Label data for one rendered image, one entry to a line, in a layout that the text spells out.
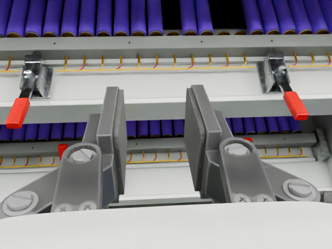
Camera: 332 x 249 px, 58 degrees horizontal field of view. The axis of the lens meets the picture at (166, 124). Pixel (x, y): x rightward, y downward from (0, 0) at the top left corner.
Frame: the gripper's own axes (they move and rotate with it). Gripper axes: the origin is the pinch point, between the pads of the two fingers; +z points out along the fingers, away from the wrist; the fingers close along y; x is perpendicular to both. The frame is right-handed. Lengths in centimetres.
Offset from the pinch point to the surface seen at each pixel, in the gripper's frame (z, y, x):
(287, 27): 25.6, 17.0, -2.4
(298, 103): 14.4, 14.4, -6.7
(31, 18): 27.0, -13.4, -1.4
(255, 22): 26.1, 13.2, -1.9
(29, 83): 18.9, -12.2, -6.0
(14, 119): 13.4, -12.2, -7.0
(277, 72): 19.6, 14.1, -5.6
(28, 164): 28.8, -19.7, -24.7
